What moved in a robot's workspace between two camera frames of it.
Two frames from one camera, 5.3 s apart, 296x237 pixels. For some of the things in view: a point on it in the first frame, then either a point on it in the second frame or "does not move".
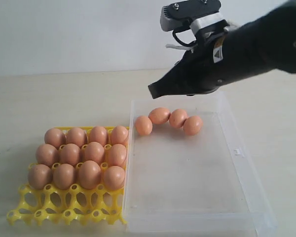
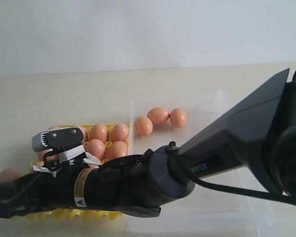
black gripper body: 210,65 -> 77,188
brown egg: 177,118 does not move
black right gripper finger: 170,84 -> 9,208
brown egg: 143,125 does not move
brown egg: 119,135 does not move
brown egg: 159,115 does not move
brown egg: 193,125 -> 8,174
